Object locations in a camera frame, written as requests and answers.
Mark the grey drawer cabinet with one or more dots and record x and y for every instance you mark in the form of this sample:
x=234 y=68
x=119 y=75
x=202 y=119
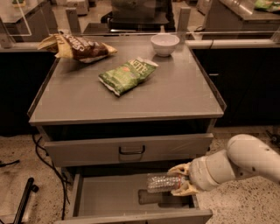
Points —
x=177 y=99

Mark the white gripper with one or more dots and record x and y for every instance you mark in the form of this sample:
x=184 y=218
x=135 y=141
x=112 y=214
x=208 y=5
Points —
x=199 y=176

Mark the white ceramic bowl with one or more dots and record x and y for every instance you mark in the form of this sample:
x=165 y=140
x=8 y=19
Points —
x=164 y=44

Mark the black bar on floor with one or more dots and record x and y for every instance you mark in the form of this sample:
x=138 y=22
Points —
x=30 y=187

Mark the open middle drawer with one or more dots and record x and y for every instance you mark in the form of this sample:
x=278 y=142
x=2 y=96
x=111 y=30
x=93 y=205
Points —
x=117 y=194

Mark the brown chip bag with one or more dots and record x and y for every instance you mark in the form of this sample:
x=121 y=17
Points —
x=76 y=48

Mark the black drawer handle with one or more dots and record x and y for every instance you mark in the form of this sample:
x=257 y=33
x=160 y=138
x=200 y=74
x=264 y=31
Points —
x=128 y=151

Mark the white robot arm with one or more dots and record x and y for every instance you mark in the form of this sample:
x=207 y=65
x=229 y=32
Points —
x=244 y=157

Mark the clear plastic water bottle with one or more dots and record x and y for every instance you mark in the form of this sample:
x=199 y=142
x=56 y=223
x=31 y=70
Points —
x=161 y=182

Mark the closed top drawer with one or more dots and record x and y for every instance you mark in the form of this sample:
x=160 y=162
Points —
x=109 y=151

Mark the green chip bag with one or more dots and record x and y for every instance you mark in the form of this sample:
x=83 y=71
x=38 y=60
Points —
x=128 y=75

